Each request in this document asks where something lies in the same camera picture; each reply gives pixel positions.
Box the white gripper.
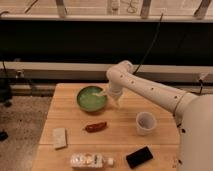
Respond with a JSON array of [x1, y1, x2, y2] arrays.
[[93, 82, 123, 108]]

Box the green ceramic bowl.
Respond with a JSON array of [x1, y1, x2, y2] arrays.
[[77, 86, 107, 112]]

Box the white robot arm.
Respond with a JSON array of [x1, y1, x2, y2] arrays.
[[105, 60, 213, 171]]

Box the red chili pepper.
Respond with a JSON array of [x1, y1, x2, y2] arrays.
[[85, 122, 107, 133]]

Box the white paper cup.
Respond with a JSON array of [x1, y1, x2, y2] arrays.
[[136, 112, 157, 136]]

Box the white sponge block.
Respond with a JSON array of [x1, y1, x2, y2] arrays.
[[53, 128, 67, 149]]

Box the black smartphone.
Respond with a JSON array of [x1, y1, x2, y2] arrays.
[[126, 147, 153, 169]]

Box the clear plastic water bottle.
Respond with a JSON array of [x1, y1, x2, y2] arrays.
[[70, 153, 115, 169]]

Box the black chair base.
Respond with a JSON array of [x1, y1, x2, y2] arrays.
[[0, 79, 12, 141]]

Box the black hanging cable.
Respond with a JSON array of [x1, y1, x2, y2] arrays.
[[132, 13, 165, 76]]

